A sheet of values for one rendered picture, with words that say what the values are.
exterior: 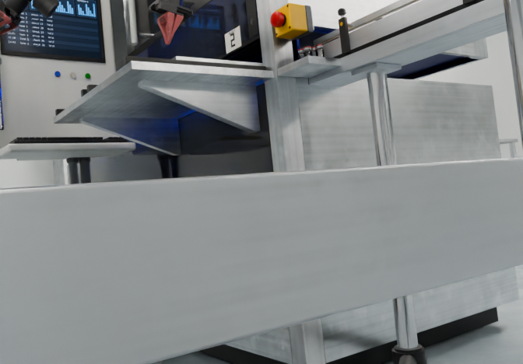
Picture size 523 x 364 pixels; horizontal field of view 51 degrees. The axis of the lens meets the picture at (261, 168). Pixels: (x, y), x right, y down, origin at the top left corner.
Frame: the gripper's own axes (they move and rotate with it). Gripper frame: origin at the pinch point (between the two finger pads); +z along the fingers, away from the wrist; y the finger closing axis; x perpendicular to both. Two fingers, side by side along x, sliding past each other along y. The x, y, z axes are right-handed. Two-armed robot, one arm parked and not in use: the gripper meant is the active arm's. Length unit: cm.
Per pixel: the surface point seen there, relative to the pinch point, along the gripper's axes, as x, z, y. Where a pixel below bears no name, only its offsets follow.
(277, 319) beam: -93, 59, -29
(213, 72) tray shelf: -11.2, 9.4, 8.1
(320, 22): -12.4, -13.5, 40.7
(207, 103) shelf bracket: -2.7, 14.8, 11.5
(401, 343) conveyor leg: -33, 73, 54
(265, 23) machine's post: -10.0, -8.7, 23.6
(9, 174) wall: 544, -22, 54
